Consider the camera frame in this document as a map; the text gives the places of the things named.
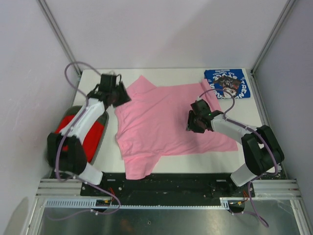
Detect pink t shirt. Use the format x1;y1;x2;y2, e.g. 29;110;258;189
115;76;238;180

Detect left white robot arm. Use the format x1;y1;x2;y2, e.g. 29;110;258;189
47;73;131;196

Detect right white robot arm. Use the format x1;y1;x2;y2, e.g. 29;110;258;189
186;99;285;196

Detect grey plastic tray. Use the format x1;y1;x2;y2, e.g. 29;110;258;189
63;106;109;148

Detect red t shirt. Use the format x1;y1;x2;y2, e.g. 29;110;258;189
55;115;105;163

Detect folded blue printed t shirt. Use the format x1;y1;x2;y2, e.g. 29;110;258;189
204;69;251;99

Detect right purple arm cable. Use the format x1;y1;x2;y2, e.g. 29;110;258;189
197;88;281;182

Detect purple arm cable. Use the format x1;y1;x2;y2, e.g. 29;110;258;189
54;61;102;183
197;88;281;182

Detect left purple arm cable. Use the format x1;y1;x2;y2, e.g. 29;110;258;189
54;61;102;183

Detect white slotted cable duct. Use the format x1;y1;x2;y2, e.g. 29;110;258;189
44;197;245;211

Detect left aluminium frame post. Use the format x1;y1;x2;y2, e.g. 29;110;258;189
36;0;76;62

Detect aluminium frame post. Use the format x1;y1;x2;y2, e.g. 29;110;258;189
36;0;76;62
250;0;298;74

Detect right aluminium frame post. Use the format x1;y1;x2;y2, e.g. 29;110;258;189
250;0;298;74

